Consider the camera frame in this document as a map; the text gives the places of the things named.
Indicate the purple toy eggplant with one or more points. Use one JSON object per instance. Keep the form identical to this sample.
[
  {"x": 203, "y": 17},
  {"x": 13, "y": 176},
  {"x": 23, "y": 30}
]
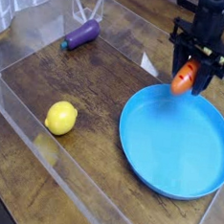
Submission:
[{"x": 87, "y": 32}]

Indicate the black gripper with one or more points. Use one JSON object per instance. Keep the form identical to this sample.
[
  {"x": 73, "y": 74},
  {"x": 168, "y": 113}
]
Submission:
[{"x": 200, "y": 39}]

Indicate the yellow toy lemon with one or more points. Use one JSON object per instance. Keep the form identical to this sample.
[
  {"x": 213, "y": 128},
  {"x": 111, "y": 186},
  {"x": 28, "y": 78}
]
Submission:
[{"x": 61, "y": 118}]

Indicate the blue plastic plate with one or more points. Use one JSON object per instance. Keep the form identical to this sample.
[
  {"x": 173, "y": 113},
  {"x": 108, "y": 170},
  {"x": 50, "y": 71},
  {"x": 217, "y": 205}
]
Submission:
[{"x": 174, "y": 144}]

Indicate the orange toy carrot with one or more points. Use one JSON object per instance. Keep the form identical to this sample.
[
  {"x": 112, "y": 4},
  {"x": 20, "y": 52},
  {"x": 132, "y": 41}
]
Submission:
[{"x": 184, "y": 79}]

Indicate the clear acrylic enclosure wall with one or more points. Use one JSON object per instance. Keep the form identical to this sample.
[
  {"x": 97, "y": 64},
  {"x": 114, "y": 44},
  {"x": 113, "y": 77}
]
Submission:
[{"x": 82, "y": 177}]

